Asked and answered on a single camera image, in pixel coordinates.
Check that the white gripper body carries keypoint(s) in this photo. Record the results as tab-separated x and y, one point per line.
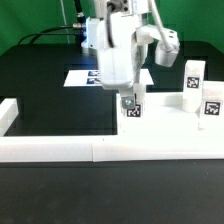
120	65

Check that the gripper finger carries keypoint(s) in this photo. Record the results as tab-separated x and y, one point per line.
127	98

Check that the white square tabletop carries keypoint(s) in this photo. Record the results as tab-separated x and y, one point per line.
163	114

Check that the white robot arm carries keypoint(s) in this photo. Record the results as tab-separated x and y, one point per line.
103	11

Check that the white sheet with AprilTags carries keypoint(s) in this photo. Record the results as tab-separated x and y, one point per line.
81	78

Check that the white U-shaped obstacle fence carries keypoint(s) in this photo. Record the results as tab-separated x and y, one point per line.
119	147

